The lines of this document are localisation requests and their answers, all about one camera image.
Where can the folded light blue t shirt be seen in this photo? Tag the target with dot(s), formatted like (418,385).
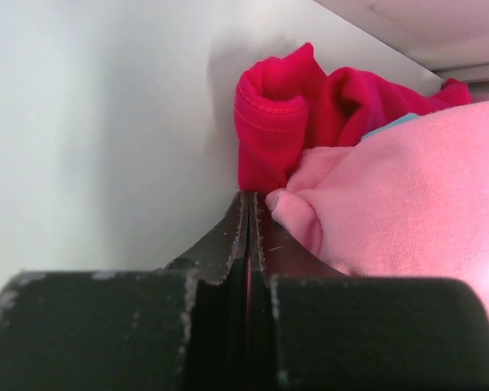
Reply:
(403,119)

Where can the folded red t shirt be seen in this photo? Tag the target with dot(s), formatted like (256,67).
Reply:
(284,106)

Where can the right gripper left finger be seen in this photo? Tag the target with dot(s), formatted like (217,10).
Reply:
(181,327)

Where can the right aluminium corner post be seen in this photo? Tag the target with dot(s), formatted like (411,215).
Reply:
(477,73)

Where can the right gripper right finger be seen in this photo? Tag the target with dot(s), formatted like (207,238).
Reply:
(310,327)

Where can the pink t shirt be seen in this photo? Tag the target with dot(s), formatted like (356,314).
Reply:
(412,200)

